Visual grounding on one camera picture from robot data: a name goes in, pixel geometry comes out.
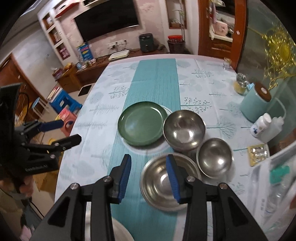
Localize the wide shallow steel bowl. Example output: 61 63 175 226
139 152 202 212

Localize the small steel bowl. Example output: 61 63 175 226
196 138 234 179

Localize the large steel bowl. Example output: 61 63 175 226
163 109 206 152

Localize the green plate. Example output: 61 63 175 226
117 101 168 146

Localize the white ceramic plate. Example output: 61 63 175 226
85 210 134 241

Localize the person's left hand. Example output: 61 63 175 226
1 176 34 197

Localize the pink plastic stool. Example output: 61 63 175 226
55 108 77 137

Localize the light blue metal stool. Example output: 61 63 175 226
31 97 49 121

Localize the white tree-print tablecloth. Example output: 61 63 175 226
55 54 278 241

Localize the blue plastic stool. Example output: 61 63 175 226
50 90 82 114

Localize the wooden tv cabinet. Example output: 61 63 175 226
55 47 170 93

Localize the gold blister pill pack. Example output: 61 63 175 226
247 144 270 167

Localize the blue poster board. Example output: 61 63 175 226
77 43 93 61

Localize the clear plastic storage box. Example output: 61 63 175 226
247 142 295 240

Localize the white router box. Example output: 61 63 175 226
108 50 130 61

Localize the white pill bottle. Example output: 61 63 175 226
250 113 272 137

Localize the teal table runner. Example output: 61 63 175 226
108 59 181 240

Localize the teal canister wooden lid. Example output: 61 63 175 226
239 82 272 123

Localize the translucent squeeze bottle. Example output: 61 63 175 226
260 116 285 143

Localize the small yellow glass jar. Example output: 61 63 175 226
233 73 249 95

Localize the clear drinking glass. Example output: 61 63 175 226
223 57 232 70

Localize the dark green air fryer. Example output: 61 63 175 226
138 33 154 53

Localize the black flat television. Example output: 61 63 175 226
74 0 139 42

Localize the dark woven basket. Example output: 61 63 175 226
167 35 185 54

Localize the white wall shelf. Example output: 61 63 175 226
37 1 78 66

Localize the gold wire ornament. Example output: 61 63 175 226
248 24 295 90

